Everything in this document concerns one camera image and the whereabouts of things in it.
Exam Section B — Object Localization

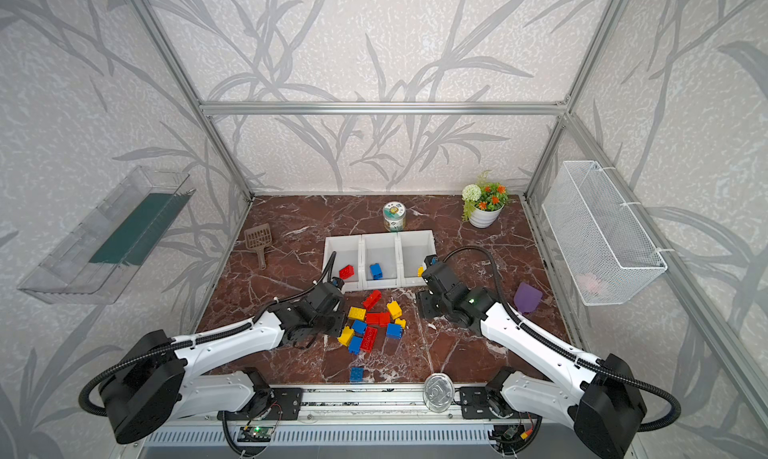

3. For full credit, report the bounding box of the long red lego brick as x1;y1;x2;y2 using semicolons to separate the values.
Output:
362;290;382;311
360;327;378;353

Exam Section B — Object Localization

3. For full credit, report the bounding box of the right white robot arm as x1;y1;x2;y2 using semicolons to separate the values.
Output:
418;255;682;458

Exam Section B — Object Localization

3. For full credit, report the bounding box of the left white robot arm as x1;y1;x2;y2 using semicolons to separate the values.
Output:
78;277;344;444

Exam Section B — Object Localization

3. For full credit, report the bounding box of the yellow lego brick top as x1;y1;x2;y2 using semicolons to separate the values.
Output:
348;307;367;322

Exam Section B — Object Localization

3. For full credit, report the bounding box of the purple scoop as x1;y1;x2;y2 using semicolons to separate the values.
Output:
513;282;543;314

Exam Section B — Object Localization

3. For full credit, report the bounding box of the left white bin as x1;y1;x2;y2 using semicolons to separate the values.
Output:
323;235;365;293

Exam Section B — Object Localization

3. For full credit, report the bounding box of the white bin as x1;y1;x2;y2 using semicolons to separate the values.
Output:
398;230;436;287
323;235;365;293
361;233;398;290

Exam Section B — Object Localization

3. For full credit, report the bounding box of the lone blue lego brick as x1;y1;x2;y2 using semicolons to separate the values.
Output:
349;367;364;383

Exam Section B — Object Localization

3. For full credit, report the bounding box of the middle white bin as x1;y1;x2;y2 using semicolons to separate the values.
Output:
361;233;398;290

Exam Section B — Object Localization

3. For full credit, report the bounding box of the right white bin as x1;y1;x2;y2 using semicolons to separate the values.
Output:
398;230;436;287

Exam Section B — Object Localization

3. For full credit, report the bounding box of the clear glass jar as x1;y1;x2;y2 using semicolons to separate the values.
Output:
422;373;455;413

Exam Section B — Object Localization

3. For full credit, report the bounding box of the brown litter scoop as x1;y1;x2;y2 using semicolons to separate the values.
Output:
244;223;273;270

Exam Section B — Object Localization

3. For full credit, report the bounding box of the potted artificial flower plant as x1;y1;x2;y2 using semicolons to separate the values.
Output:
461;170;509;229

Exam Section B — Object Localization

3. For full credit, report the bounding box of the white wire mesh basket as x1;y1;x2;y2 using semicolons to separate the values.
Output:
542;161;668;306

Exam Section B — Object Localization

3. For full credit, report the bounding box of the clear plastic wall shelf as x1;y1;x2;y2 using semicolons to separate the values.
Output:
18;166;196;305

